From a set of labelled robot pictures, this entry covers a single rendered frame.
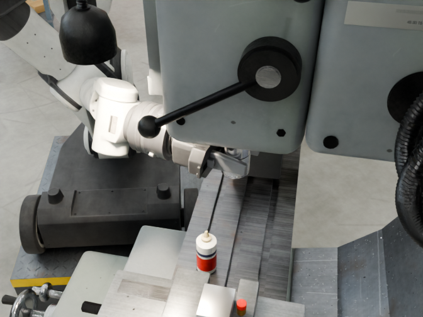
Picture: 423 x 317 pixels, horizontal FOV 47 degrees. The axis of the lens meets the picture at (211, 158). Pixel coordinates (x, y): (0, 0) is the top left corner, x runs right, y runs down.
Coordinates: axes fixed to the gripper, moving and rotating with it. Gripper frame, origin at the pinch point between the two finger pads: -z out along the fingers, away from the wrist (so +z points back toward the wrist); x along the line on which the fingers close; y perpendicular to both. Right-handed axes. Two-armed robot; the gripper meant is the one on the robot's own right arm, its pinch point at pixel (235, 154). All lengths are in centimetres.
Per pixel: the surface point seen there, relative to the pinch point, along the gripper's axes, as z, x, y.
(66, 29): 18.2, -13.0, -23.0
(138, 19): 200, 270, 126
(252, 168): 6.8, 29.3, 28.8
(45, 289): 57, -1, 72
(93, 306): 17.6, -20.5, 26.4
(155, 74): 11.0, -4.8, -14.3
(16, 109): 197, 121, 126
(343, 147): -16.9, -8.1, -13.3
